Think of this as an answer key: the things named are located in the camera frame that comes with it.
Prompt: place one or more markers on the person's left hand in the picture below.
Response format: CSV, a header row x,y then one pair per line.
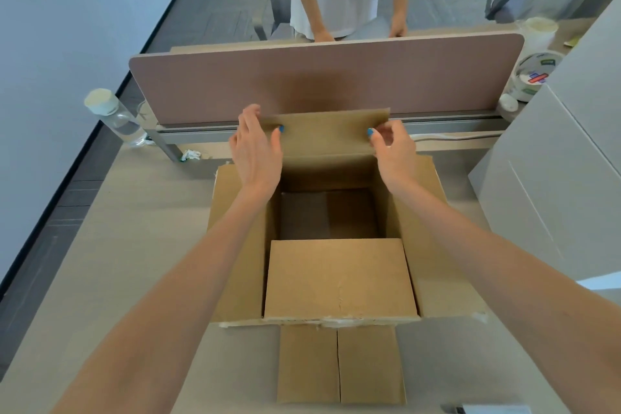
x,y
257,156

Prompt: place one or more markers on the person's right hand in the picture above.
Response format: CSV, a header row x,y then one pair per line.
x,y
398,156

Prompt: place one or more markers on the brown cardboard box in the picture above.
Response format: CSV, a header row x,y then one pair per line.
x,y
339,282

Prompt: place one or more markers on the white utility knife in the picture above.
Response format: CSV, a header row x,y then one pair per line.
x,y
485,410

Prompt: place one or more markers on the person's right forearm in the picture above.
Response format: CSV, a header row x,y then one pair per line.
x,y
524,282

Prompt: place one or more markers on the person's left forearm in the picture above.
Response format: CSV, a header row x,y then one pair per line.
x,y
155,312

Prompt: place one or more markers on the small white crumpled wrapper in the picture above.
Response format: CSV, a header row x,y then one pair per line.
x,y
190,155

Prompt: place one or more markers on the grey metal bar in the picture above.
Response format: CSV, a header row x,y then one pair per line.
x,y
165,144

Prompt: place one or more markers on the mauve desk divider panel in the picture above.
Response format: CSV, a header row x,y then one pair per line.
x,y
339,74

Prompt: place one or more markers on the small clear glass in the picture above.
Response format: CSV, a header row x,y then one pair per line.
x,y
144,110

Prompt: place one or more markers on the small white round cap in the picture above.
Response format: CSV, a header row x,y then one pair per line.
x,y
508,102

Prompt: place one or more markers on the clear bottle white cap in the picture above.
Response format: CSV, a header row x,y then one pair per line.
x,y
116,117

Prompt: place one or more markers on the white tape roll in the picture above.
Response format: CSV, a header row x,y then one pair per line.
x,y
531,79

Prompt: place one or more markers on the white plastic tub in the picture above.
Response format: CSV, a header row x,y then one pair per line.
x,y
538,35

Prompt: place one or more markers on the small yellow packet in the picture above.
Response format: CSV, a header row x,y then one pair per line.
x,y
571,41

